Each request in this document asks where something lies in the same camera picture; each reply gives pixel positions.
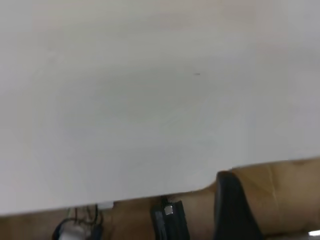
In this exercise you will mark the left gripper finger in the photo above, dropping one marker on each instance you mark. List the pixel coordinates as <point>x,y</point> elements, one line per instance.
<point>232,212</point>

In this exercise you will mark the black table clamp bracket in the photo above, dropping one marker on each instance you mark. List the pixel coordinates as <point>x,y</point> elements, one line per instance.
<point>170,225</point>

